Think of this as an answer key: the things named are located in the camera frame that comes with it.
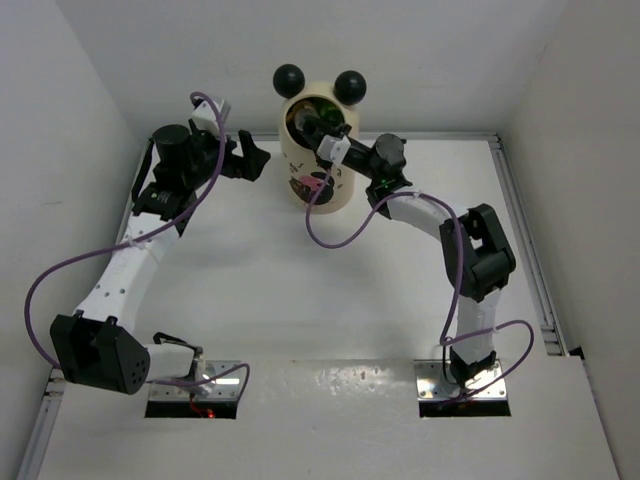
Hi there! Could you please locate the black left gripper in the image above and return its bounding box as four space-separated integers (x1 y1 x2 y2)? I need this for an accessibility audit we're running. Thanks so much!
181 124 268 190

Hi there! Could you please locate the blue label clear bottle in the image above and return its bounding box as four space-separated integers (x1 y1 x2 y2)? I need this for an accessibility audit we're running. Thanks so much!
293 109 320 134

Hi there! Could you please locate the green plastic bottle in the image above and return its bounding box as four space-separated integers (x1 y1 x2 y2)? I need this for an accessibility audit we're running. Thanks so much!
317 102 343 123

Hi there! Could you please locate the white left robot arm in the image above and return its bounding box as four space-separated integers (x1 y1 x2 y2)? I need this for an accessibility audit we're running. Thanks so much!
50 123 271 395

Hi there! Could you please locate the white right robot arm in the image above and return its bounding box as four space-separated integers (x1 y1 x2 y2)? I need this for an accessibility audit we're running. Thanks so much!
294 114 516 387

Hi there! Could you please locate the cream bin with black ears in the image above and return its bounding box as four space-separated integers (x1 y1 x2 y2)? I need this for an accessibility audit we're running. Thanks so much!
272 62 368 215

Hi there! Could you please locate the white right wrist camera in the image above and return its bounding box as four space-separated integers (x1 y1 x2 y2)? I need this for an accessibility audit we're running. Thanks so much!
316 135 351 165

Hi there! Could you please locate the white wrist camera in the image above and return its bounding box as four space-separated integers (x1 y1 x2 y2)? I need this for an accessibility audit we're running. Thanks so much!
316 135 351 165
190 97 231 138

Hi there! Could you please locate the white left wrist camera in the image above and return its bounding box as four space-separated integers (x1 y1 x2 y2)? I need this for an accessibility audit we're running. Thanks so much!
190 97 231 138

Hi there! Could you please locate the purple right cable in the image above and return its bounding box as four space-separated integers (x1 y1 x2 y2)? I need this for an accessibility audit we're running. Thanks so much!
304 169 535 404

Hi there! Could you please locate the purple cable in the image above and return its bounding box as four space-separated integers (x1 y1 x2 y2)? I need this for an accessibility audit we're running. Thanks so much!
24 90 250 396
304 169 535 404

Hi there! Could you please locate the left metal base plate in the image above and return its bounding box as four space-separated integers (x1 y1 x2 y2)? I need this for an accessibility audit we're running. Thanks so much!
148 359 246 402

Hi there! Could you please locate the metal base plate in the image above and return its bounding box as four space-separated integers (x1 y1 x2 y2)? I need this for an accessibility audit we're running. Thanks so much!
148 359 246 402
414 360 508 402

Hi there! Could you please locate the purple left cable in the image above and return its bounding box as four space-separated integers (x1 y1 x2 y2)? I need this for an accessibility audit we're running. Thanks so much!
24 90 250 396

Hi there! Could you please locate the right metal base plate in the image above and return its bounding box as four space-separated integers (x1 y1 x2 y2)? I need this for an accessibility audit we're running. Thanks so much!
414 360 508 402

